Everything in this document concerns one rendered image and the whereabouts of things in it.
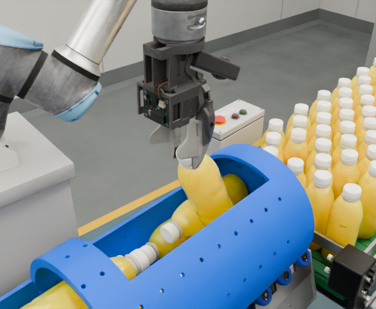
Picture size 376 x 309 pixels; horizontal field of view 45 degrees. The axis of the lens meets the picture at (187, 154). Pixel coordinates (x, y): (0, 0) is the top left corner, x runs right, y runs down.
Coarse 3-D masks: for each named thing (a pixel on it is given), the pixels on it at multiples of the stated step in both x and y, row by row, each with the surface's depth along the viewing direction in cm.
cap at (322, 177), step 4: (316, 172) 106; (320, 172) 107; (324, 172) 107; (328, 172) 106; (316, 176) 105; (320, 176) 105; (324, 176) 105; (328, 176) 105; (316, 180) 106; (320, 180) 105; (324, 180) 105; (328, 180) 105; (320, 184) 105; (324, 184) 105; (328, 184) 106
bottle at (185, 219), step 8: (224, 176) 100; (232, 176) 99; (232, 184) 97; (240, 184) 98; (232, 192) 96; (240, 192) 98; (232, 200) 96; (240, 200) 98; (184, 208) 91; (192, 208) 91; (176, 216) 90; (184, 216) 90; (192, 216) 90; (176, 224) 89; (184, 224) 89; (192, 224) 90; (200, 224) 90; (184, 232) 90; (192, 232) 90
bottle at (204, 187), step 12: (204, 156) 76; (180, 168) 76; (192, 168) 74; (204, 168) 75; (216, 168) 78; (180, 180) 78; (192, 180) 76; (204, 180) 76; (216, 180) 78; (192, 192) 78; (204, 192) 78; (216, 192) 79; (192, 204) 83; (204, 204) 80; (216, 204) 81; (228, 204) 85; (204, 216) 84; (216, 216) 84
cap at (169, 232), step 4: (164, 224) 90; (168, 224) 89; (172, 224) 89; (164, 228) 89; (168, 228) 88; (172, 228) 88; (176, 228) 89; (164, 232) 90; (168, 232) 88; (172, 232) 88; (176, 232) 88; (164, 236) 90; (168, 236) 89; (172, 236) 88; (176, 236) 89; (168, 240) 90; (172, 240) 88; (176, 240) 90
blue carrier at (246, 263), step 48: (240, 144) 96; (288, 192) 86; (96, 240) 87; (144, 240) 97; (192, 240) 73; (240, 240) 77; (288, 240) 85; (48, 288) 83; (96, 288) 64; (144, 288) 66; (192, 288) 70; (240, 288) 77
